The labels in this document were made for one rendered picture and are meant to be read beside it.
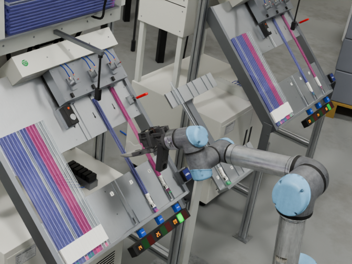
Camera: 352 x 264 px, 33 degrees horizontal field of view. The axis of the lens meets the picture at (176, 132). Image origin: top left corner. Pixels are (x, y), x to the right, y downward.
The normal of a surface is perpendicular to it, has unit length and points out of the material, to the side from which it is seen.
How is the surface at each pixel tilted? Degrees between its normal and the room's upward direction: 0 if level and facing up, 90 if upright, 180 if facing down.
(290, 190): 84
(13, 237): 0
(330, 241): 0
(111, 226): 44
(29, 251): 90
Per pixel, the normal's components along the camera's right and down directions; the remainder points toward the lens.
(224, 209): 0.12, -0.85
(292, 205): -0.62, 0.21
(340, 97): -0.34, 0.44
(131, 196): 0.64, -0.33
